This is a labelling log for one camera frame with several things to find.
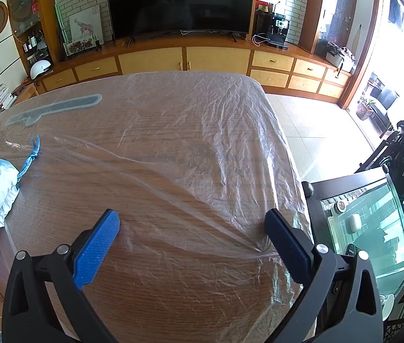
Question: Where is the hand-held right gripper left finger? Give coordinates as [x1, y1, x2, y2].
[2, 208, 121, 343]

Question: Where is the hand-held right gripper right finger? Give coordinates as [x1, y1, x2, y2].
[264, 208, 384, 343]

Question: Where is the white earbuds case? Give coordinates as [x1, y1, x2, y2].
[346, 214, 363, 232]

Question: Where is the glass top side table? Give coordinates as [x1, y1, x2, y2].
[303, 166, 404, 343]

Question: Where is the white cup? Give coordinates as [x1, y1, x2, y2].
[380, 293, 395, 321]

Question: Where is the dark wooden chair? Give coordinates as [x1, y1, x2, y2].
[355, 121, 404, 204]

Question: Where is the wooden table with plastic cover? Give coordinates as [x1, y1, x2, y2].
[0, 71, 317, 343]

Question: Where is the potted plant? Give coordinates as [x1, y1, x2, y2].
[356, 96, 376, 121]

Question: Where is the stack of books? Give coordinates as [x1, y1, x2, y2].
[0, 84, 17, 116]

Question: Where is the dark balcony bench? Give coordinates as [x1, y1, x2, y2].
[368, 73, 401, 130]

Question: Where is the white helmet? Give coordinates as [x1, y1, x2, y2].
[30, 59, 53, 80]

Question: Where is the white box appliance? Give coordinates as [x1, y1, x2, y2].
[325, 41, 357, 74]

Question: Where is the red flower picture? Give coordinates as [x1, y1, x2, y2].
[63, 39, 98, 56]

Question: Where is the black coffee machine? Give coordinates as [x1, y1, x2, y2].
[255, 2, 290, 49]

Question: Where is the giraffe picture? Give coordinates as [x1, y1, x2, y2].
[69, 5, 104, 45]

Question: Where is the standing fan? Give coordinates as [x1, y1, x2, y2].
[9, 0, 40, 26]

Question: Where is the large black television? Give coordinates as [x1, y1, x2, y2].
[104, 0, 258, 41]

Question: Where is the wooden wall cabinet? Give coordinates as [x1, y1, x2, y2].
[13, 0, 384, 109]

